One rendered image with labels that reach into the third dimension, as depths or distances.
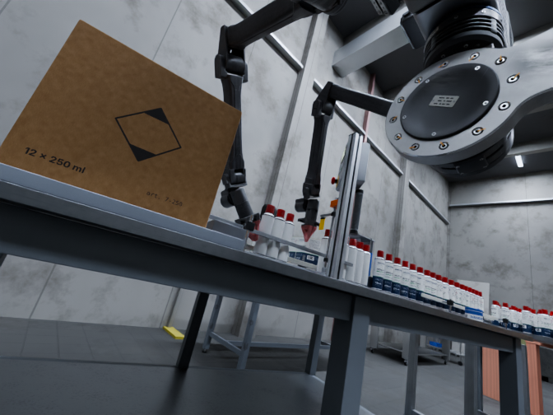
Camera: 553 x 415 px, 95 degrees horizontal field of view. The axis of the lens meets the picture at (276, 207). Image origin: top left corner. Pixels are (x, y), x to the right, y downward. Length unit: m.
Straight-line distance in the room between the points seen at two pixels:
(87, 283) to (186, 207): 2.91
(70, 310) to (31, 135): 2.96
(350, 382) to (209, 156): 0.58
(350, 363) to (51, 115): 0.73
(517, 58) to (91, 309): 3.44
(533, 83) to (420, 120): 0.14
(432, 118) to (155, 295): 3.35
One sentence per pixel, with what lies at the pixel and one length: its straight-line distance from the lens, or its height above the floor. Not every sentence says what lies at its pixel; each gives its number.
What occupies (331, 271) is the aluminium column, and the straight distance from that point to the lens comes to 1.01.
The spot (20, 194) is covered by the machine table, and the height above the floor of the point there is 0.82.
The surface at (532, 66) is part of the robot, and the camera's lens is 0.53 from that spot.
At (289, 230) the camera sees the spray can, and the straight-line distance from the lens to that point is 1.04.
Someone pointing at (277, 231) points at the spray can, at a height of 0.99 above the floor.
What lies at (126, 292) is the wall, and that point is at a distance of 3.44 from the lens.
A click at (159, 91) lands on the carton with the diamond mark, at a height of 1.07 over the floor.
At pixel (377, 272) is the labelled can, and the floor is 0.96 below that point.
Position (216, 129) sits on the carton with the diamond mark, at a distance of 0.55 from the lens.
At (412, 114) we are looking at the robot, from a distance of 0.54.
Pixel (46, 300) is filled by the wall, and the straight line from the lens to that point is 3.36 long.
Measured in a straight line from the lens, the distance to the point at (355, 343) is 0.69.
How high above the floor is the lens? 0.79
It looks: 17 degrees up
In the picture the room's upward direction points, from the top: 14 degrees clockwise
